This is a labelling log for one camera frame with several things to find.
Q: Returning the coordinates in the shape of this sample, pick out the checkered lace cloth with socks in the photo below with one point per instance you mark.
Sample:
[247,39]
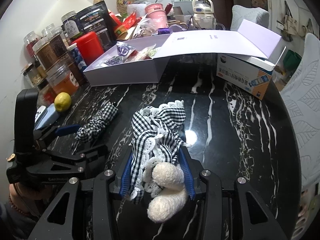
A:
[154,166]

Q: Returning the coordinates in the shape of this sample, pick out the woven round trivet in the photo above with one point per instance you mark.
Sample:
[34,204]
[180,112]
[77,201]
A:
[125,1]

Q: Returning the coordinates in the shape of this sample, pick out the grey quilted chair far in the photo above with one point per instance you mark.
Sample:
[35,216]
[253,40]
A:
[255,15]

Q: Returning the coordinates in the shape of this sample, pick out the dark lidded jar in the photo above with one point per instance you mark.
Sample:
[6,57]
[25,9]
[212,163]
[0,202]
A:
[70,24]

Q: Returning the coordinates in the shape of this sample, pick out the cream electric kettle jug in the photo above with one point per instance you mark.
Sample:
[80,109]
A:
[203,17]

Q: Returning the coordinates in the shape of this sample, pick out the blue white tube bottle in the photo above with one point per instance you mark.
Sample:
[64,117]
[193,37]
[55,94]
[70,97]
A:
[77,56]

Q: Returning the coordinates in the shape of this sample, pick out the orange liquid jar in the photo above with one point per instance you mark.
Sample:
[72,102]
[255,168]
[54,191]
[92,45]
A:
[61,79]

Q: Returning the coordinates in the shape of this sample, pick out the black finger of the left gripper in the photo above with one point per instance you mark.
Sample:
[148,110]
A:
[89,158]

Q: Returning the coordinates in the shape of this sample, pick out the black printed pouch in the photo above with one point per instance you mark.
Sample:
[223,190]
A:
[96,19]

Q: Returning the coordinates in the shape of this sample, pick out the checkered scrunchie cloth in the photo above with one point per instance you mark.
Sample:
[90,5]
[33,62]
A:
[96,124]

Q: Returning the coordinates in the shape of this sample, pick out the pink stacked cups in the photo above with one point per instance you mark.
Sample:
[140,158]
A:
[156,12]

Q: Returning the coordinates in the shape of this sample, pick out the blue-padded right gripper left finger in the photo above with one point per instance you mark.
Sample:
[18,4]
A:
[62,220]

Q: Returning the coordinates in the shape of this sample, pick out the grey quilted chair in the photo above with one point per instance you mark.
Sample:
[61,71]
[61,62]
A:
[255,15]
[301,98]

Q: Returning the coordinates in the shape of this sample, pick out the yellow lemon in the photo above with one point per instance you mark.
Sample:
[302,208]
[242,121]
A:
[62,102]

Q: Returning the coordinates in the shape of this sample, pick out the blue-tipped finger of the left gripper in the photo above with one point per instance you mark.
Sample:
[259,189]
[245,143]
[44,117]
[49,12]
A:
[67,130]

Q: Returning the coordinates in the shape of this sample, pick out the white blue medicine box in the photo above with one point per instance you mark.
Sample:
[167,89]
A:
[249,73]

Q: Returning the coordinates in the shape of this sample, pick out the red plastic canister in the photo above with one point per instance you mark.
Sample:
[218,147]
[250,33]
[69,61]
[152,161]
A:
[89,47]

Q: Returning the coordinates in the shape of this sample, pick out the person's left hand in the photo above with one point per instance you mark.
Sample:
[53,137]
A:
[30,200]

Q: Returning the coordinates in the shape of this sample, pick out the brown spice jar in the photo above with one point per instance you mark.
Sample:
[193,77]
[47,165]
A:
[45,53]

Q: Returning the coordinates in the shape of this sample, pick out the red contents jar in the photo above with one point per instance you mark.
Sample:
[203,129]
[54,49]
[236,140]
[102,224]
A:
[30,40]

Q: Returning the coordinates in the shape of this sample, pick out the white foam board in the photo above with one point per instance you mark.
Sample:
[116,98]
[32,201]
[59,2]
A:
[60,8]

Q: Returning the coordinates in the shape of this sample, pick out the red foil snack bag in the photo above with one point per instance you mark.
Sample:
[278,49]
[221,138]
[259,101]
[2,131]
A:
[130,21]

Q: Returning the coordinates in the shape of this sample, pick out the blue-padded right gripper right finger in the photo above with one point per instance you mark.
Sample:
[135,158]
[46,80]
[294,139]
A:
[241,208]

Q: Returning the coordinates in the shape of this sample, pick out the purple silver foil packet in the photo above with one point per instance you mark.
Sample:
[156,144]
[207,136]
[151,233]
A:
[125,51]

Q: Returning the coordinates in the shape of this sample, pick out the lavender open gift box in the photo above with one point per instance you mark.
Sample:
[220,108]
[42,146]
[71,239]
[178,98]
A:
[250,39]

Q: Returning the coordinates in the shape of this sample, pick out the grey quilted chair near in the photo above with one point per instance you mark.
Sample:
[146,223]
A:
[301,98]

